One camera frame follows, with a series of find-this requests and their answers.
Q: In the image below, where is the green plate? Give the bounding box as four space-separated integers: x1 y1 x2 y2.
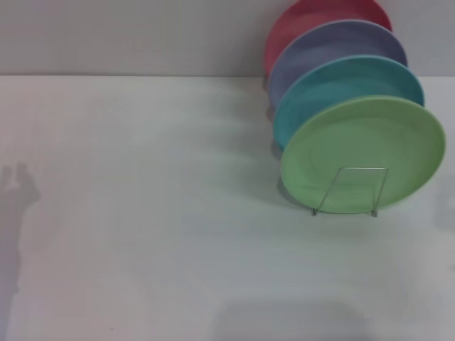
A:
279 94 447 215

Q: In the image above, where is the light blue plate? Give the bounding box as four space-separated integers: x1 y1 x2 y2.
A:
272 55 425 151

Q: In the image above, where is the purple plate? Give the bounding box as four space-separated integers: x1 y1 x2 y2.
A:
267 20 409 107

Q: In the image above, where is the red plate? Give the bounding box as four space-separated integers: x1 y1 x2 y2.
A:
264 0 393 77

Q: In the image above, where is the metal wire plate rack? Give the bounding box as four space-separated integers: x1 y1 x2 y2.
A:
311 166 389 218

